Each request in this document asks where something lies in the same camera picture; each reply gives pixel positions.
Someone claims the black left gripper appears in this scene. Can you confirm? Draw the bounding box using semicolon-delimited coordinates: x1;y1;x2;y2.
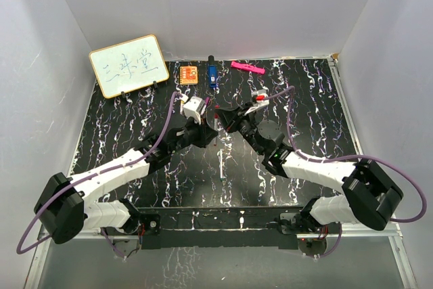
169;112;217;154

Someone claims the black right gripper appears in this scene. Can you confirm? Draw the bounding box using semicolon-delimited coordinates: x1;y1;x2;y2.
215;104;265;157

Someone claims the white pen with red tip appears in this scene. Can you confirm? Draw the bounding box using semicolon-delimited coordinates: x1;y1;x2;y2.
213;121;218;146

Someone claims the white pen with purple tip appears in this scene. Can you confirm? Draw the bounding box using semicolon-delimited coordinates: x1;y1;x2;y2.
204;97;210;109

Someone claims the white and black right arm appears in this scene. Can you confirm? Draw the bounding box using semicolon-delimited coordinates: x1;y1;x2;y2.
216;107;403;233

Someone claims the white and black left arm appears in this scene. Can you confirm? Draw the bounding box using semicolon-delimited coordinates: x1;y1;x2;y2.
35;118;218;244

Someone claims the white pen with green tip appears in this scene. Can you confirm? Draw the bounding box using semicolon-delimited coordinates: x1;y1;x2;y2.
219;148;224;181

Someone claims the pink plastic tool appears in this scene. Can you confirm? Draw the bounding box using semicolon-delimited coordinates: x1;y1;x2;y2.
231;61;265;75

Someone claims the blue stapler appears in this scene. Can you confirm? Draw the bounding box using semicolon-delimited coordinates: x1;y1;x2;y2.
208;55;217;89

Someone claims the small orange notebook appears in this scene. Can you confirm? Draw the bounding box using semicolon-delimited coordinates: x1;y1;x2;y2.
179;66;198;85

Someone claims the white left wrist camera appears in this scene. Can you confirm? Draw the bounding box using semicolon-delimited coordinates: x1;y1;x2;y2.
183;96;206;125

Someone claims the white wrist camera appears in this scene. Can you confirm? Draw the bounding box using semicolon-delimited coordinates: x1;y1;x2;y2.
183;96;206;125
245;89;269;115

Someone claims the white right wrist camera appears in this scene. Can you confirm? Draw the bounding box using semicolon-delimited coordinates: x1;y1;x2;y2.
245;89;269;115

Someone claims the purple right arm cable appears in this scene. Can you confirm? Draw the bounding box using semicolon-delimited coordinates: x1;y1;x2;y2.
267;85;428;259

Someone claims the small whiteboard with yellow frame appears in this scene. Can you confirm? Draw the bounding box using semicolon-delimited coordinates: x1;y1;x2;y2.
89;35;170;99

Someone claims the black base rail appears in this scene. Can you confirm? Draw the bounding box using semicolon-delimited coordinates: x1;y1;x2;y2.
139;206;299;250

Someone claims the aluminium frame rail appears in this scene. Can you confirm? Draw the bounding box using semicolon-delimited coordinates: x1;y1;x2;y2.
328;58;417;288

